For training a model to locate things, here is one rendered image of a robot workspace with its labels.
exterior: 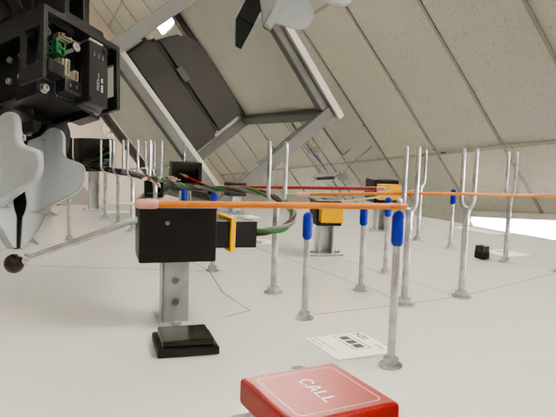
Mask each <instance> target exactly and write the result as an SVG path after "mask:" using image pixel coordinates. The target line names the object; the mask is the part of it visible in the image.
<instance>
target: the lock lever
mask: <svg viewBox="0 0 556 417"><path fill-rule="evenodd" d="M134 223H137V217H133V218H128V219H125V220H122V221H121V222H118V223H115V224H112V225H110V226H107V227H105V228H101V229H99V230H97V231H94V232H90V233H88V234H85V235H83V236H80V237H77V238H74V239H71V240H69V241H67V242H62V243H60V244H57V245H55V246H53V247H48V248H46V249H44V250H41V251H38V252H34V253H32V254H30V255H29V254H26V253H25V254H24V256H23V257H22V263H23V265H24V266H26V265H27V263H28V262H30V261H34V260H36V259H39V258H41V257H44V256H48V255H50V254H52V253H55V252H59V251H62V250H64V249H66V248H69V247H72V246H75V245H78V244H80V243H83V242H87V241H89V240H91V239H94V238H96V237H100V236H102V235H105V234H107V233H110V232H113V231H116V230H118V229H120V228H124V227H126V226H128V225H131V224H134Z"/></svg>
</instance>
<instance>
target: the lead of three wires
mask: <svg viewBox="0 0 556 417"><path fill-rule="evenodd" d="M272 198H273V199H274V200H275V201H276V202H289V201H288V200H285V199H282V197H280V196H279V195H278V194H275V196H274V195H273V196H272ZM286 210H287V211H288V213H289V214H290V216H289V219H288V220H287V221H286V222H285V223H283V224H281V225H279V226H273V227H268V228H258V229H257V236H266V235H270V234H272V233H282V232H285V231H287V230H288V229H289V228H290V227H291V226H293V225H294V224H295V222H296V218H295V217H296V214H297V212H296V211H295V209H294V208H287V209H286Z"/></svg>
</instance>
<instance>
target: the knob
mask: <svg viewBox="0 0 556 417"><path fill-rule="evenodd" d="M3 266H4V268H5V270H6V271H7V272H9V273H12V274H15V273H18V272H20V271H21V270H22V269H23V268H24V265H23V263H22V256H20V255H18V254H11V255H9V256H7V257H6V258H5V260H4V262H3Z"/></svg>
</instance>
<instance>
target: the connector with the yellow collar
mask: <svg viewBox="0 0 556 417"><path fill-rule="evenodd" d="M233 218H235V219H236V237H235V247H256V237H257V222H256V221H254V220H251V219H249V218H245V217H233ZM229 234H230V222H229V221H228V220H225V219H223V218H220V217H217V229H216V248H227V247H229Z"/></svg>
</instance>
